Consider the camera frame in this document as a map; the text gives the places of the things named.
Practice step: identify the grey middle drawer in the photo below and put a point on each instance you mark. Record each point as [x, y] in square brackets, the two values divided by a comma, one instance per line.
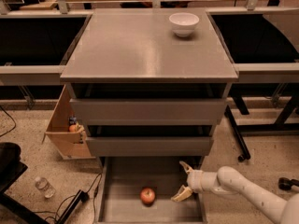
[134, 141]

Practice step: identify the grey drawer cabinet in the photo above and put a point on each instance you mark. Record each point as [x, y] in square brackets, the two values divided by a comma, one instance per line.
[138, 46]

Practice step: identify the black table leg with caster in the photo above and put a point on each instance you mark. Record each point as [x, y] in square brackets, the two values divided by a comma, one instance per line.
[245, 155]

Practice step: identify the black caster wheel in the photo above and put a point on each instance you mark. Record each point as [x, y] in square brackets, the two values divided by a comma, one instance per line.
[286, 183]

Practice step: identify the plastic water bottle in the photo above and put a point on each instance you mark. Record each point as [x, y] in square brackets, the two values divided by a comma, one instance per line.
[45, 187]

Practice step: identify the grey top drawer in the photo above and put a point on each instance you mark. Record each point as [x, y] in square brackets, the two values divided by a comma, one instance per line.
[144, 104]

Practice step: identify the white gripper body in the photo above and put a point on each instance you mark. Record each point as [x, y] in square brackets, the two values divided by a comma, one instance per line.
[195, 180]

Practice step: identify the white ceramic bowl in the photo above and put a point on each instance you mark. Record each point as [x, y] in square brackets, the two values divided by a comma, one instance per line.
[183, 24]

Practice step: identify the black chair base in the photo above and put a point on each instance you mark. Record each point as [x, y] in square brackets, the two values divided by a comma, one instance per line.
[11, 168]

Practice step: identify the cardboard box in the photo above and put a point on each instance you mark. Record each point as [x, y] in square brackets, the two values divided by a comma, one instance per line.
[69, 145]

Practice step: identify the red apple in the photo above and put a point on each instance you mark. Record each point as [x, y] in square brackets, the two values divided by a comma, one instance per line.
[147, 196]

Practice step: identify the grey drawer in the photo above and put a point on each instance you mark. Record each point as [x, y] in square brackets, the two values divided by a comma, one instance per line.
[134, 141]
[144, 104]
[118, 199]

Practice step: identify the orange fruit in box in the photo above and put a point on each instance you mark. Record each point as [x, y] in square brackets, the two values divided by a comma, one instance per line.
[73, 128]

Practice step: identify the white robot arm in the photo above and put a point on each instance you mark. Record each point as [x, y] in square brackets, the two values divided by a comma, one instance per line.
[227, 181]

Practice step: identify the grey bottom drawer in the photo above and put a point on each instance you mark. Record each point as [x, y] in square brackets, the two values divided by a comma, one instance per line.
[118, 199]

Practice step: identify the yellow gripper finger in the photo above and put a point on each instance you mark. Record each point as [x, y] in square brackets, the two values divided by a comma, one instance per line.
[187, 168]
[182, 194]

